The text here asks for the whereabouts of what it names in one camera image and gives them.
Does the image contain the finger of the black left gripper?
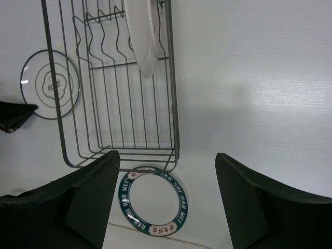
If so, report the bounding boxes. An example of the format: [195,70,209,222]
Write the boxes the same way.
[1,101,38,133]

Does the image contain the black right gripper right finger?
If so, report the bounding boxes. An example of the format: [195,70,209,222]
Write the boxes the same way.
[215,153,331,248]

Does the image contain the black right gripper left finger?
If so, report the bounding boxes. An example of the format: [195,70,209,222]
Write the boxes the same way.
[1,150,120,248]

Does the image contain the white plate with orange sunburst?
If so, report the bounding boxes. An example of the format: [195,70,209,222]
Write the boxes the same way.
[124,0,159,78]

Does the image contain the white plate with flower emblem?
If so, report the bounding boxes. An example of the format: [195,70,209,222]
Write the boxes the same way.
[20,49,80,120]

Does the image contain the white plate with teal rim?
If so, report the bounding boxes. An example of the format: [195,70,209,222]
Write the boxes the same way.
[118,165,189,237]

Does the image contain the grey wire dish rack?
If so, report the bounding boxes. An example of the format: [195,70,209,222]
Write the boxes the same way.
[41,1,180,173]

